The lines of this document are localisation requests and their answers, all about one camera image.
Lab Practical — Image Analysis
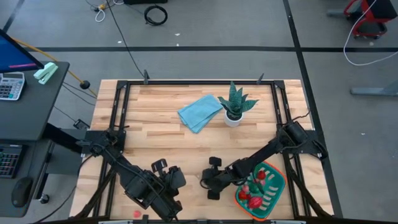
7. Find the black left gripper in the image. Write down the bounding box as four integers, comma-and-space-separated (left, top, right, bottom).
150, 158, 187, 191

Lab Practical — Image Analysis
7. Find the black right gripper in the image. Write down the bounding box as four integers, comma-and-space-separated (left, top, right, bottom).
200, 156, 234, 201

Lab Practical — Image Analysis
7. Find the large red toy fruit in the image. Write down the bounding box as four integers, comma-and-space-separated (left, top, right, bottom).
248, 196, 264, 210

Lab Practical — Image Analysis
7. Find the teal basket with orange rim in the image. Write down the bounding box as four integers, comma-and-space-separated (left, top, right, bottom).
234, 161, 287, 222

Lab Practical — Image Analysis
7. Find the green plant in white pot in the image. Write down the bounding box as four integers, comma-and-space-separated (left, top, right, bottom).
217, 80, 260, 128

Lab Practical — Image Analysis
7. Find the light blue folded cloth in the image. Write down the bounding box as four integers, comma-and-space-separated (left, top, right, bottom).
177, 94, 224, 134

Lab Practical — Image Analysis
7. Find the small black power box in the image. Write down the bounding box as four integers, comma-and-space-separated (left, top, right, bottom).
72, 118, 91, 131

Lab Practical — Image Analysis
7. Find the black keyboard tray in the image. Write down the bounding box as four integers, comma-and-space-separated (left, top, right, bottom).
0, 139, 53, 218

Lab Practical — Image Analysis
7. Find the black desk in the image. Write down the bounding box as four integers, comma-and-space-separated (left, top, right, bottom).
0, 60, 71, 142

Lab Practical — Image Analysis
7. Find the black computer mouse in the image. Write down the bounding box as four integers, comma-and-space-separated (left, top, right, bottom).
11, 176, 34, 208

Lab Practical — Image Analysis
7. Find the mint green stapler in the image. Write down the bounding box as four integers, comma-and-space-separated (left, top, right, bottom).
33, 61, 59, 85

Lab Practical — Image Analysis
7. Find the black keyboard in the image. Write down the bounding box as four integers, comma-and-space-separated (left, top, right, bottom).
0, 145, 23, 179

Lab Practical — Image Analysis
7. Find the grey desk calculator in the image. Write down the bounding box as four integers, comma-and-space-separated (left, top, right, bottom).
0, 72, 26, 101

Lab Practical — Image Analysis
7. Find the computer monitor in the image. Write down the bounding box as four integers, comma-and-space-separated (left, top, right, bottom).
0, 29, 45, 74

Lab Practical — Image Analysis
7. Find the grey table foot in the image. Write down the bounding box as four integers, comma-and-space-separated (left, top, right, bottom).
349, 80, 398, 97

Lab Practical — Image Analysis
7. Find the red and black cart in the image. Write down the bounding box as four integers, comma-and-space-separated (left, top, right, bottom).
343, 0, 398, 40

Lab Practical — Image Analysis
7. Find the black aluminium table frame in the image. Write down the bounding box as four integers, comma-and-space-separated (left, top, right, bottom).
74, 79, 335, 224

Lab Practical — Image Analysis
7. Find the long black floor cable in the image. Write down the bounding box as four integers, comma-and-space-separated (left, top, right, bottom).
105, 0, 147, 79

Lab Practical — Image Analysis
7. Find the yellow cable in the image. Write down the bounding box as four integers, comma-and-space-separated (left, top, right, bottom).
11, 37, 98, 98

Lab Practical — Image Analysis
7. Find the coiled black cable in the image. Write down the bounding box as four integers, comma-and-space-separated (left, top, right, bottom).
143, 4, 169, 27

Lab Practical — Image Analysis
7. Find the short white cable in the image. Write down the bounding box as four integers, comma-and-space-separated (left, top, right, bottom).
94, 7, 107, 23

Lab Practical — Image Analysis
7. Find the long white cable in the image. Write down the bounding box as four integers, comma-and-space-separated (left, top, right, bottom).
343, 0, 398, 67

